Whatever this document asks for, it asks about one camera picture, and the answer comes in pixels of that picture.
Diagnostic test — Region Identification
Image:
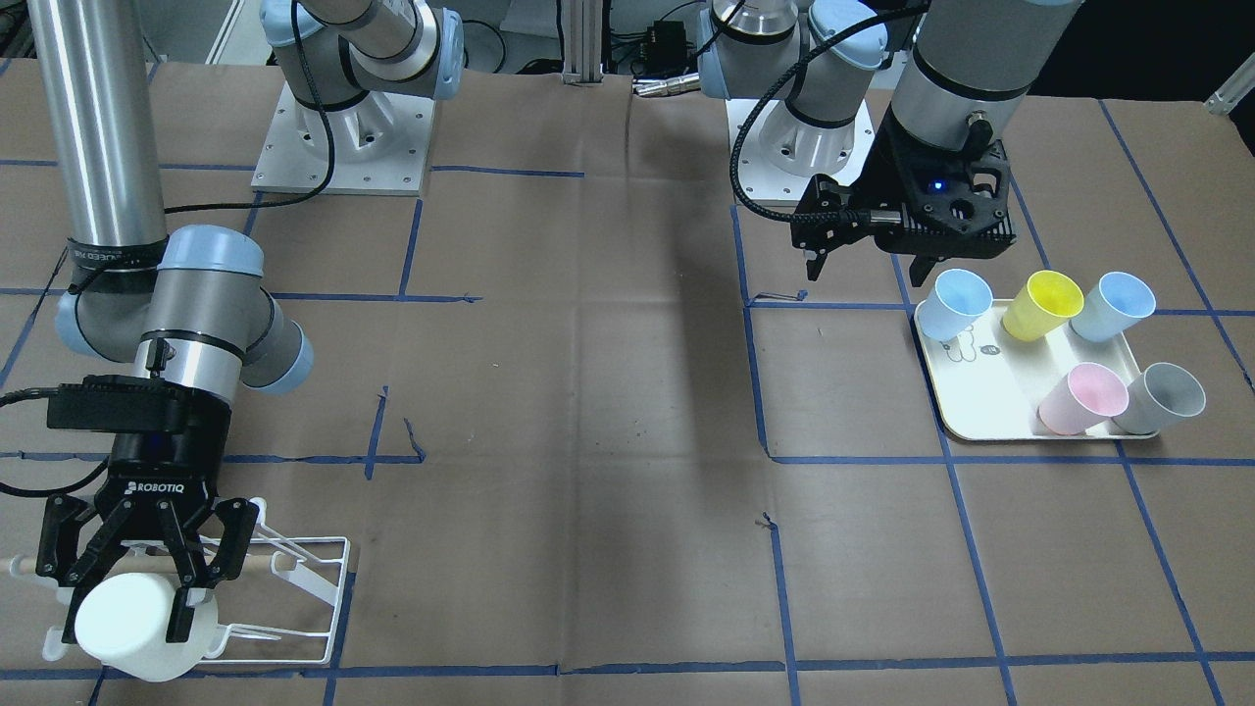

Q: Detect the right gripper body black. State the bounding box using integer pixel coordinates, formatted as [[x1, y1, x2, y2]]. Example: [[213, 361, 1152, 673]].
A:
[[93, 387, 231, 540]]

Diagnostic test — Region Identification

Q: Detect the white wire cup rack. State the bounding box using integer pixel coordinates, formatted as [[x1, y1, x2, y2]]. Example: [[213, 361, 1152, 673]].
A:
[[3, 497, 351, 670]]

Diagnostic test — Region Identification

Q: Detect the light blue cup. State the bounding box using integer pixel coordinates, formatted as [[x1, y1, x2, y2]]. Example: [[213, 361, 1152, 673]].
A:
[[916, 270, 991, 341], [1071, 272, 1157, 341]]

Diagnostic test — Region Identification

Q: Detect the grey cup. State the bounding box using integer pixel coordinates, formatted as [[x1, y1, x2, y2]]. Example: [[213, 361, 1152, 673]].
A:
[[1112, 362, 1207, 436]]

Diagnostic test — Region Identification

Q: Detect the pink cup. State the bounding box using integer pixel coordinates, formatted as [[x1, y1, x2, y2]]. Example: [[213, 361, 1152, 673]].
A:
[[1038, 362, 1130, 436]]

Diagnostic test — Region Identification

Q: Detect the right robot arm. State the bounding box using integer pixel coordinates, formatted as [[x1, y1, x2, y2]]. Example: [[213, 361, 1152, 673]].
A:
[[3, 1, 312, 647]]

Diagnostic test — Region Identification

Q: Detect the yellow cup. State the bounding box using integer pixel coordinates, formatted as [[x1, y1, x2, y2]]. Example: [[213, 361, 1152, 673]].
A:
[[1001, 270, 1086, 341]]

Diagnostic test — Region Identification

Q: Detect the white ikea cup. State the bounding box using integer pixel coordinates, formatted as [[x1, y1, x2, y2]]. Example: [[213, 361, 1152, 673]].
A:
[[75, 573, 220, 682]]

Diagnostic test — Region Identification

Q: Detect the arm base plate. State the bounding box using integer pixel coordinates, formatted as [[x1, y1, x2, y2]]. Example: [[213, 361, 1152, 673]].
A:
[[251, 87, 435, 197], [738, 100, 875, 207]]

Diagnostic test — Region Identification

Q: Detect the light blue cup far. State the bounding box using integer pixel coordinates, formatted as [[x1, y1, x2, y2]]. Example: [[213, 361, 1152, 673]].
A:
[[1071, 272, 1157, 341]]

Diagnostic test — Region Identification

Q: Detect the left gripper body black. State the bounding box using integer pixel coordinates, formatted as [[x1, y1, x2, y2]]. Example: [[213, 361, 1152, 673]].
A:
[[853, 109, 1017, 261]]

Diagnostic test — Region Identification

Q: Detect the light blue cup near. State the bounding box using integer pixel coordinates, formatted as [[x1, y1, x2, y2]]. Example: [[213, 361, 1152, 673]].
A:
[[916, 270, 991, 341]]

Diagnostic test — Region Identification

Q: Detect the cream plastic tray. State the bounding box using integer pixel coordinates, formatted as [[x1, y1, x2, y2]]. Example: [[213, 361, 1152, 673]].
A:
[[922, 298, 1142, 441]]

